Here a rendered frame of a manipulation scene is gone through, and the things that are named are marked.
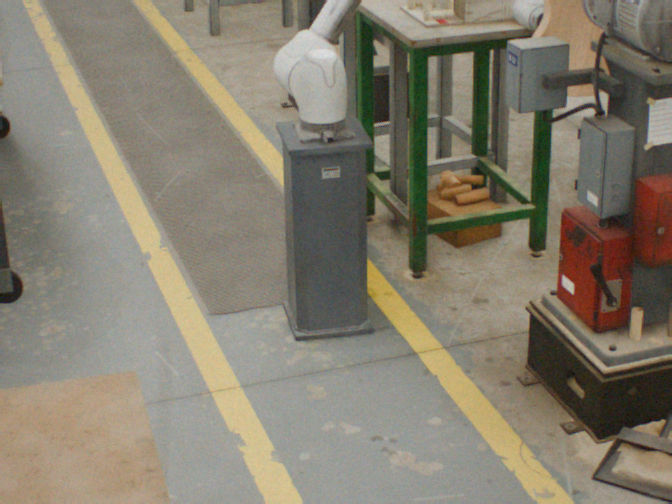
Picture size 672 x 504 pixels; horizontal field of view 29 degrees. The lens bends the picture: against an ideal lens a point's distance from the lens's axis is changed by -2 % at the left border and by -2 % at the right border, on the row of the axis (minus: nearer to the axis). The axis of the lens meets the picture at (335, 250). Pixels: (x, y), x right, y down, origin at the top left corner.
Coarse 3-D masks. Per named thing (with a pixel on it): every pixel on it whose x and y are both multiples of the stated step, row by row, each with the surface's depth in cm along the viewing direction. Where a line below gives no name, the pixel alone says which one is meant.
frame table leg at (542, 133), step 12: (540, 120) 480; (540, 132) 482; (540, 144) 484; (540, 156) 486; (540, 168) 489; (540, 180) 491; (540, 192) 493; (540, 204) 495; (540, 216) 497; (540, 228) 500; (540, 240) 502
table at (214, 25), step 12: (192, 0) 841; (204, 0) 794; (216, 0) 781; (228, 0) 784; (240, 0) 787; (252, 0) 790; (264, 0) 792; (288, 0) 797; (216, 12) 784; (288, 12) 800; (216, 24) 787; (288, 24) 804
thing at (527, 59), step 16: (512, 48) 379; (528, 48) 375; (544, 48) 376; (560, 48) 378; (512, 64) 381; (528, 64) 377; (544, 64) 378; (560, 64) 380; (512, 80) 383; (528, 80) 379; (512, 96) 385; (528, 96) 381; (544, 96) 383; (560, 96) 385; (528, 112) 383; (544, 112) 390
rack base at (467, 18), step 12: (444, 0) 482; (456, 0) 471; (468, 0) 464; (480, 0) 465; (492, 0) 467; (504, 0) 468; (456, 12) 472; (468, 12) 466; (480, 12) 467; (492, 12) 469; (504, 12) 470
